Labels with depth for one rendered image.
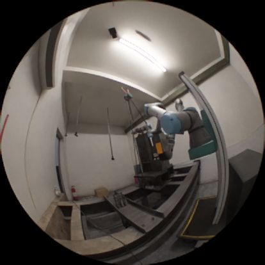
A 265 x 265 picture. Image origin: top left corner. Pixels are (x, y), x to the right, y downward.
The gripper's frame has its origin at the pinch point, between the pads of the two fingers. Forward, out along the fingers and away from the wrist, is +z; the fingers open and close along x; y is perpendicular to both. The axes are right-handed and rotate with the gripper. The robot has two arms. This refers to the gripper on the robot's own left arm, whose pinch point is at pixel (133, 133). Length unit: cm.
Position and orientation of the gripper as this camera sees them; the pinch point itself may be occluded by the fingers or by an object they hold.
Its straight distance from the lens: 123.6
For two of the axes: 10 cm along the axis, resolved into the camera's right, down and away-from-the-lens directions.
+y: -2.0, -9.1, 3.6
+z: -7.8, 3.7, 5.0
